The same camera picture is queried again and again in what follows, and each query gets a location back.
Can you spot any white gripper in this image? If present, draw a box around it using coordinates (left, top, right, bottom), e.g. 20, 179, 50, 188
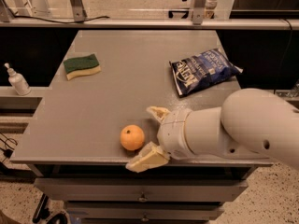
125, 106, 194, 173

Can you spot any orange fruit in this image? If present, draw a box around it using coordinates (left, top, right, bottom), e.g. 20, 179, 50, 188
121, 125, 145, 151

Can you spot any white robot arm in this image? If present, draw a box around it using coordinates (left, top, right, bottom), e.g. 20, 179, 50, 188
126, 89, 299, 173

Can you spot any green and yellow sponge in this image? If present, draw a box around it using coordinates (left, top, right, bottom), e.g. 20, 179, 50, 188
64, 54, 101, 80

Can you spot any blue chip bag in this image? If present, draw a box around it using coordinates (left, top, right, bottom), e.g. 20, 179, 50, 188
170, 49, 243, 97

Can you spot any grey top drawer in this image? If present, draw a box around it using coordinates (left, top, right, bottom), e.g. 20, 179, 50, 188
35, 178, 248, 203

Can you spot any grey drawer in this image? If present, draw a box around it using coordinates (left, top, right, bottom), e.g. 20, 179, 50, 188
35, 178, 248, 203
65, 202, 224, 220

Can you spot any grey lower drawer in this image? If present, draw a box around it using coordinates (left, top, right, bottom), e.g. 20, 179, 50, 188
65, 202, 224, 220

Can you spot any white pump bottle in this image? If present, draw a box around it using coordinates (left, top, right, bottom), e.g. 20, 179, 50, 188
5, 63, 31, 96

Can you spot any metal frame bracket left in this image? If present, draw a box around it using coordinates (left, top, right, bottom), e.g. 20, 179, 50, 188
69, 0, 87, 22

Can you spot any metal frame bracket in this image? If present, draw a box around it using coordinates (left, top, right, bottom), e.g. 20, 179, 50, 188
191, 0, 206, 25
69, 0, 87, 22

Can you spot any metal frame bracket right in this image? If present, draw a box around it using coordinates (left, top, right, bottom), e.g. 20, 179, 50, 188
191, 0, 206, 25

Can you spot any black cable on rail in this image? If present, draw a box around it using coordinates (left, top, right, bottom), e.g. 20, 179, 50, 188
8, 9, 110, 24

